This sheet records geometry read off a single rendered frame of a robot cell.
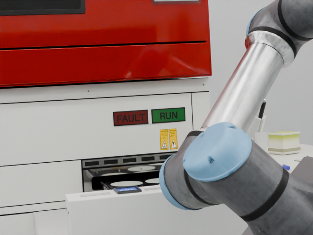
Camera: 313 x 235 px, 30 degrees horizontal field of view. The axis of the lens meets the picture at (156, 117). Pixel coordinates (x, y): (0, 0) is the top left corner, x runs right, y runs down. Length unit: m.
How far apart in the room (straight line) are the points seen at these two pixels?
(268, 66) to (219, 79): 2.37
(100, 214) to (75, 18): 0.76
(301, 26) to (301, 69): 2.59
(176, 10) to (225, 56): 1.71
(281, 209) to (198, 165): 0.16
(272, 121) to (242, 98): 2.56
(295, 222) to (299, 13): 0.45
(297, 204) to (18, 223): 1.13
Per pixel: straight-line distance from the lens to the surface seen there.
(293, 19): 1.25
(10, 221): 1.94
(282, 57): 1.29
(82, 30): 1.88
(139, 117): 1.95
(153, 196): 1.33
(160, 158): 1.98
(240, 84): 1.21
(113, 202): 1.32
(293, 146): 1.87
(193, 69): 1.95
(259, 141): 1.70
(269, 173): 1.00
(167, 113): 1.97
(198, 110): 2.00
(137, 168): 1.95
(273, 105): 3.75
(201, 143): 1.02
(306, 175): 1.20
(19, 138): 1.91
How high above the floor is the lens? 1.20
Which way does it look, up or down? 3 degrees down
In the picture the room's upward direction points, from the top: 3 degrees counter-clockwise
